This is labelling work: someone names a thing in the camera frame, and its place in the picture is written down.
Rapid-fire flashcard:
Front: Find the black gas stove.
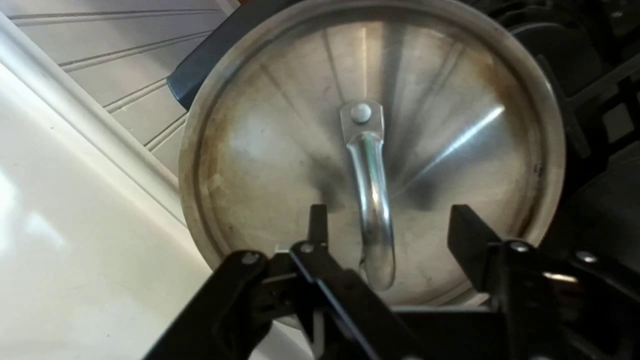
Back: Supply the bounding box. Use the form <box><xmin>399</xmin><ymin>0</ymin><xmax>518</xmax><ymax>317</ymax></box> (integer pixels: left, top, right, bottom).
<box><xmin>465</xmin><ymin>0</ymin><xmax>640</xmax><ymax>272</ymax></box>

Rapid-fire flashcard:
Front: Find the steel pot lid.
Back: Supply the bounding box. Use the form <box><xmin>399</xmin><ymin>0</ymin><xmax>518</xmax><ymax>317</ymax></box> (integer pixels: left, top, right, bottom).
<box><xmin>181</xmin><ymin>0</ymin><xmax>566</xmax><ymax>304</ymax></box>

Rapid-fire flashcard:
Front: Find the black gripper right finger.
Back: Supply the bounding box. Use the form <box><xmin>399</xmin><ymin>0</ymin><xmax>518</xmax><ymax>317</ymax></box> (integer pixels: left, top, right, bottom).
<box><xmin>449</xmin><ymin>204</ymin><xmax>640</xmax><ymax>360</ymax></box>

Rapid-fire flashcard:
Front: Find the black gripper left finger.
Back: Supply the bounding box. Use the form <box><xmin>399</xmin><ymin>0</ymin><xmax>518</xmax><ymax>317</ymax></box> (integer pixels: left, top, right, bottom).
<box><xmin>144</xmin><ymin>204</ymin><xmax>401</xmax><ymax>360</ymax></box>

